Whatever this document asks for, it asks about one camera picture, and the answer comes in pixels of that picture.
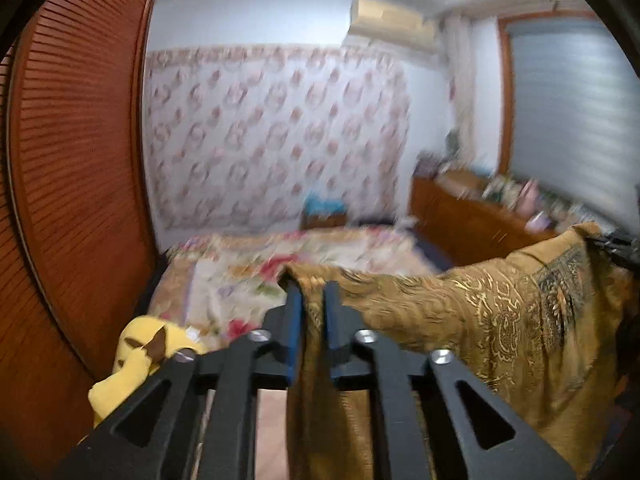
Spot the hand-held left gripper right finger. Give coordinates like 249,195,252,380
322,280,576,480

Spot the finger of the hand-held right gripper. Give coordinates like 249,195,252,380
587,229,640,267

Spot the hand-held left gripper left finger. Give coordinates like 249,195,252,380
75,280,306,480

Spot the brown patterned garment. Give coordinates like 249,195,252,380
280,222,626,480

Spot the floral blanket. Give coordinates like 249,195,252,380
147,227,441,356

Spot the blue item on stool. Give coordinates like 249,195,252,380
302,210,348,231

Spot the pink thermos bottle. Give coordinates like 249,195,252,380
520,180,541,216

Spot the cluster of small bottles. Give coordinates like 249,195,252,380
482,175,523,206

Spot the grey window blind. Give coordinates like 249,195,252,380
507,15,640,221

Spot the wooden sideboard cabinet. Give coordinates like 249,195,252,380
410,172,601,271

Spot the yellow plush toy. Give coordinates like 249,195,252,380
87,315,211,428

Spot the cardboard box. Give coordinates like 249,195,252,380
440,170,481,193

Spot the circle print curtain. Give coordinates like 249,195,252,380
142,42,416,233

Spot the beige side curtain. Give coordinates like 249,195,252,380
440,15,481,171

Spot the wooden louvered wardrobe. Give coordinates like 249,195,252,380
0,0,161,461

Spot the beige air conditioner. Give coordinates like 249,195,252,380
345,0,441,56

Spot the wooden window frame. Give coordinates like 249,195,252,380
495,10,608,178

